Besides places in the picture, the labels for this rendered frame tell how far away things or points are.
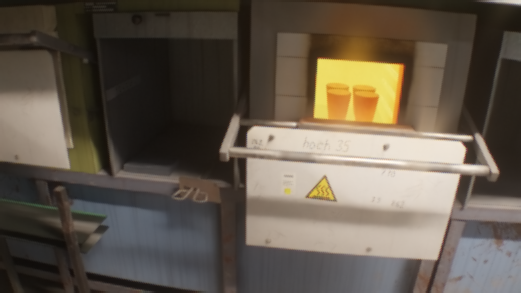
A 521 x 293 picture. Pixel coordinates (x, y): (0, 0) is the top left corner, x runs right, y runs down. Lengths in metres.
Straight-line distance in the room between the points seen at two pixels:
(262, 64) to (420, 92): 0.47
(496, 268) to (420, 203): 0.61
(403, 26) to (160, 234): 1.16
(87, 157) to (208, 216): 0.50
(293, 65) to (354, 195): 0.41
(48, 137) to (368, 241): 1.09
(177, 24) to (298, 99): 0.42
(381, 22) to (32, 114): 1.13
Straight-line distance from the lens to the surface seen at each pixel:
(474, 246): 1.59
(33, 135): 1.43
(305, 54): 1.13
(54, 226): 1.58
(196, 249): 1.58
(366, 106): 1.27
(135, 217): 1.60
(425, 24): 1.17
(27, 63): 1.36
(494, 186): 1.61
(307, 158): 0.96
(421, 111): 1.20
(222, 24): 1.14
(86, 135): 1.46
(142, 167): 1.45
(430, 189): 1.17
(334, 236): 1.22
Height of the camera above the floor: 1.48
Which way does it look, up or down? 22 degrees down
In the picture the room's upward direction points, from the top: 1 degrees clockwise
